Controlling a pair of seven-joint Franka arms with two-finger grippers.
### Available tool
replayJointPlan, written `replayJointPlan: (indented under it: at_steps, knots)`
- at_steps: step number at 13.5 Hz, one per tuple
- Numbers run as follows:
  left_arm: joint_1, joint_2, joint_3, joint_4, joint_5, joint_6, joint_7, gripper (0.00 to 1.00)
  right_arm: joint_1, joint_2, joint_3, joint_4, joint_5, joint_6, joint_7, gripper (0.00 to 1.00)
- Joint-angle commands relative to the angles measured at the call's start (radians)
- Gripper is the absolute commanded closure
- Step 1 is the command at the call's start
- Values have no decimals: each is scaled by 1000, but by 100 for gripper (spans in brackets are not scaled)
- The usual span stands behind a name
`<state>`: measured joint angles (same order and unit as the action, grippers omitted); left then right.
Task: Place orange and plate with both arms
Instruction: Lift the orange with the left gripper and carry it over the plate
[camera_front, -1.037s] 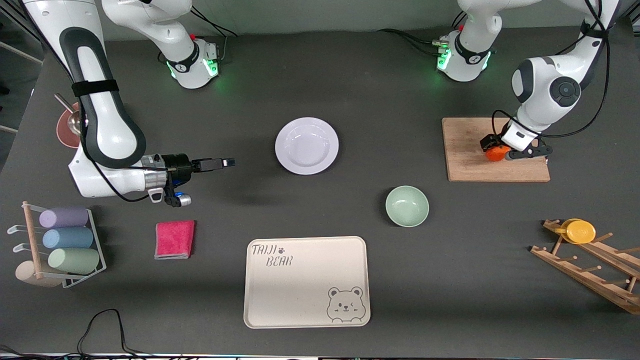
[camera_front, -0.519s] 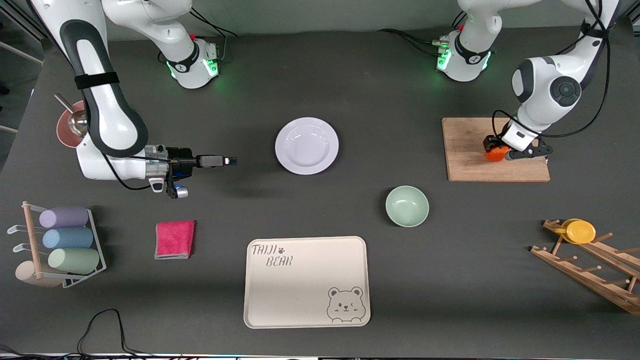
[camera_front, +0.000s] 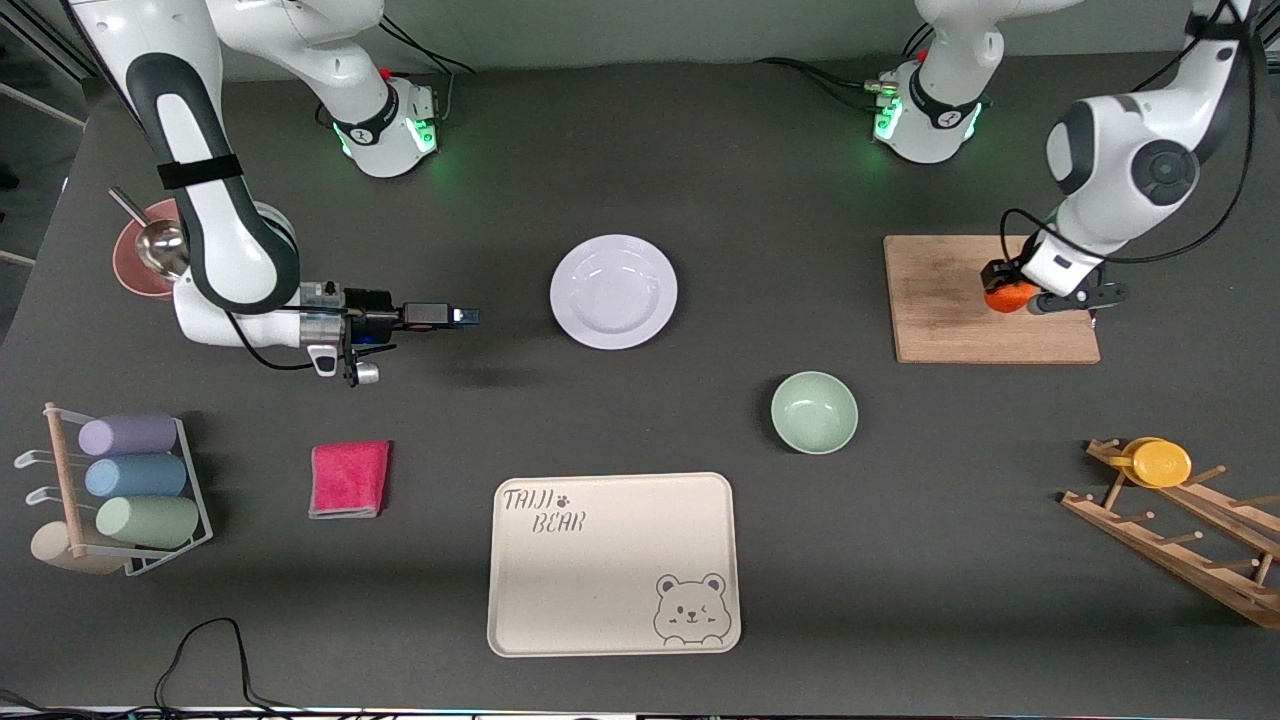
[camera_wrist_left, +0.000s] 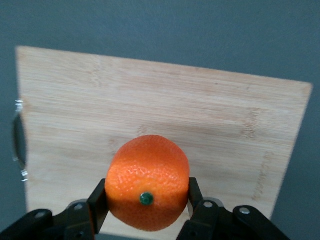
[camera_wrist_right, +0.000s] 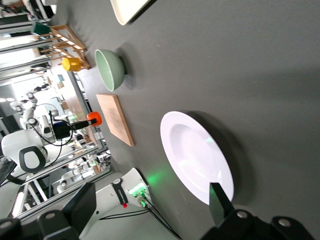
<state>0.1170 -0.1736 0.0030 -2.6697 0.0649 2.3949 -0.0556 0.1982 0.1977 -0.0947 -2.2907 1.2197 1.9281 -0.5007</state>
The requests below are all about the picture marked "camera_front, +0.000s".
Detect orange fruit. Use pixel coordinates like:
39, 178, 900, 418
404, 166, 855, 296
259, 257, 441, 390
984, 280, 1041, 314

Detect white round plate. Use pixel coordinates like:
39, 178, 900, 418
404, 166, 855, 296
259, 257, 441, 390
549, 234, 679, 351

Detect wooden cutting board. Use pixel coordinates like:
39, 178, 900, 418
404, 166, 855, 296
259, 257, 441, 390
883, 235, 1102, 365

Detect pink folded cloth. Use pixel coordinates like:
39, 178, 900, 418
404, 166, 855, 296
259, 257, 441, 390
308, 440, 392, 520

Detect metal scoop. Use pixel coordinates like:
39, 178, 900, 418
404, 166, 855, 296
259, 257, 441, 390
108, 187, 191, 279

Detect light green bowl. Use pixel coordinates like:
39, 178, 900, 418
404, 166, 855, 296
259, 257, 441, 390
770, 371, 859, 456

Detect pink bowl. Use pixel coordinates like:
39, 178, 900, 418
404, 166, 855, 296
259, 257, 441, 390
112, 197, 189, 301

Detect yellow cup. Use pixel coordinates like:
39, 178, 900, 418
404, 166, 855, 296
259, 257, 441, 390
1120, 437, 1193, 489

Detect purple cup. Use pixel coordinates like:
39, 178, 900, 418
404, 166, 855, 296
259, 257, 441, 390
78, 413, 179, 458

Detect blue cup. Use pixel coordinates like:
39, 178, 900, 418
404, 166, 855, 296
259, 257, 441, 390
84, 455, 188, 499

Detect green cup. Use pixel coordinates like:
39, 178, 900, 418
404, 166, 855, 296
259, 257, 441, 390
95, 495, 201, 549

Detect cream bear print tray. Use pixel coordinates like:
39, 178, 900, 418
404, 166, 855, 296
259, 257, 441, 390
487, 472, 743, 658

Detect wooden peg drying rack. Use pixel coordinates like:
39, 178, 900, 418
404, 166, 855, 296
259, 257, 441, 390
1060, 437, 1280, 631

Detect beige cup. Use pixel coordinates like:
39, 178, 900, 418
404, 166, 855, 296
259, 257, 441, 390
30, 520, 126, 576

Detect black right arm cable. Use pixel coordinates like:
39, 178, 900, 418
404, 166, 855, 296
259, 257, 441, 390
225, 310, 351, 373

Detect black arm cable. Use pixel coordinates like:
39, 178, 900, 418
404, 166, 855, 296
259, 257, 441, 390
1000, 0, 1263, 269
225, 310, 351, 373

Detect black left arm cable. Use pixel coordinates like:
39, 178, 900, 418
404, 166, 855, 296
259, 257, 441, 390
1000, 0, 1263, 269

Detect white wire cup rack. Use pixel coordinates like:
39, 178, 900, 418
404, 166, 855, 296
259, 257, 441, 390
14, 402, 214, 578

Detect black right base cables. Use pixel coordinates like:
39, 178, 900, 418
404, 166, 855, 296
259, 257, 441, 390
375, 8, 479, 121

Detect black base cables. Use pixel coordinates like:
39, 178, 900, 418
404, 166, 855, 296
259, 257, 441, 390
755, 57, 893, 113
375, 8, 479, 121

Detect black left base cables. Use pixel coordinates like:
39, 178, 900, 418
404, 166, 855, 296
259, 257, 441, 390
755, 57, 893, 113

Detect black cable at table edge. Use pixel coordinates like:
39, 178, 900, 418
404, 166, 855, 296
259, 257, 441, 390
0, 618, 301, 720

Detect light metal frame bar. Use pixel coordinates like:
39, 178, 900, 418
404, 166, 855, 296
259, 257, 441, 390
0, 80, 86, 131

